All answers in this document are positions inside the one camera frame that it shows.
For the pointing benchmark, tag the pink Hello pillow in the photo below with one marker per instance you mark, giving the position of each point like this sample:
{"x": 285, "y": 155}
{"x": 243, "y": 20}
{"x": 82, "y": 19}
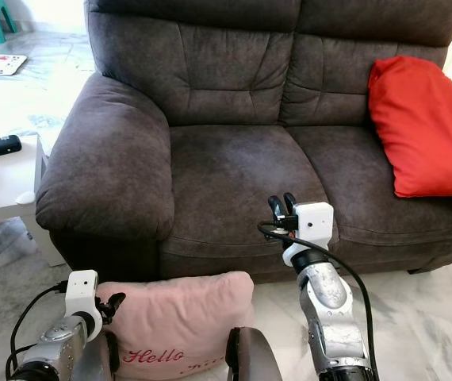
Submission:
{"x": 178, "y": 321}

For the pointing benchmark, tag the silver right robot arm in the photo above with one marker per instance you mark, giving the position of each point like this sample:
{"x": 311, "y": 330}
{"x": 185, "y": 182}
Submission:
{"x": 329, "y": 309}

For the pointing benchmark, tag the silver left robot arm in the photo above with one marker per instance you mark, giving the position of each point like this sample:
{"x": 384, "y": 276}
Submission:
{"x": 55, "y": 349}

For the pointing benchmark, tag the dark brown fabric sofa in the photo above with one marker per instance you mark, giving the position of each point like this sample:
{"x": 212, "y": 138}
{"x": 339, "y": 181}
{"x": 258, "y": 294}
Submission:
{"x": 226, "y": 167}

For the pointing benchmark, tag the red pillow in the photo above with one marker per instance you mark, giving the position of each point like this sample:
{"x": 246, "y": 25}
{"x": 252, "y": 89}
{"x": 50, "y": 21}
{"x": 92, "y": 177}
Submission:
{"x": 428, "y": 131}

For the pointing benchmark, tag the white side table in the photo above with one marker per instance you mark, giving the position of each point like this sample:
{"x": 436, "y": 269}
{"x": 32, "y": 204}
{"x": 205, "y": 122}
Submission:
{"x": 4, "y": 186}

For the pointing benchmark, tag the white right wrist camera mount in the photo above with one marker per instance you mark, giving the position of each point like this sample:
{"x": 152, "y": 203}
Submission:
{"x": 313, "y": 225}

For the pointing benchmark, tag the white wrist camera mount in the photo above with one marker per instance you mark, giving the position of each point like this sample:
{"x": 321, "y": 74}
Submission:
{"x": 82, "y": 294}
{"x": 313, "y": 225}

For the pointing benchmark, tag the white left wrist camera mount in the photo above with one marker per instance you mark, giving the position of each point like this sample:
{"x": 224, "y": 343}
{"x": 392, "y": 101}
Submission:
{"x": 82, "y": 294}

